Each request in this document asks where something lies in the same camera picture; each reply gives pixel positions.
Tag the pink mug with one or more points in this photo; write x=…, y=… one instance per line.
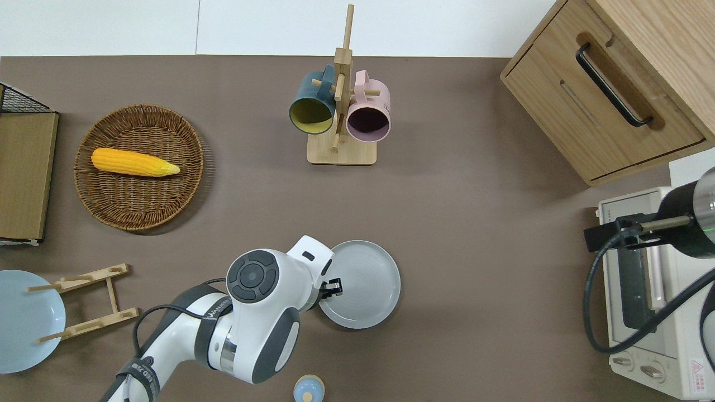
x=374, y=97

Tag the yellow corn cob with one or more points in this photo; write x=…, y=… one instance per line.
x=134, y=162

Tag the wooden cabinet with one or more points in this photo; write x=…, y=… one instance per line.
x=659, y=33

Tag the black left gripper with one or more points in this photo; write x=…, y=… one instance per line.
x=330, y=287

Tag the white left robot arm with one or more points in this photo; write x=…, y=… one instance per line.
x=257, y=324

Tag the wooden plate rack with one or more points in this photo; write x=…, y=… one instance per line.
x=111, y=293

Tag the gray round plate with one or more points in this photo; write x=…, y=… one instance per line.
x=368, y=285

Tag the dark teal mug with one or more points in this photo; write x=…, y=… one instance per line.
x=313, y=95

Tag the brown wicker basket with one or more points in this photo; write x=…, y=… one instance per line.
x=139, y=201

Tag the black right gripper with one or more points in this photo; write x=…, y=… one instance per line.
x=606, y=235

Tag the white toaster oven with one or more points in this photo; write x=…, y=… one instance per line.
x=678, y=335

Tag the wooden mug tree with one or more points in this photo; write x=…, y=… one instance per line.
x=342, y=153

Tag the light blue plate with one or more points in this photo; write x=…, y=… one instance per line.
x=22, y=329

